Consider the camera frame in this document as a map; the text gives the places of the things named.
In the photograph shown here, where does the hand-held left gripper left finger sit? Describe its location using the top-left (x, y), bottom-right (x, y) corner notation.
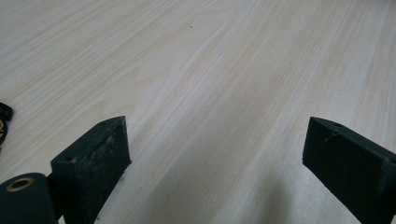
top-left (46, 115), bottom-right (133, 224)

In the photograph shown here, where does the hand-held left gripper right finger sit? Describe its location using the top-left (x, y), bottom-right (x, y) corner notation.
top-left (302, 116), bottom-right (396, 224)

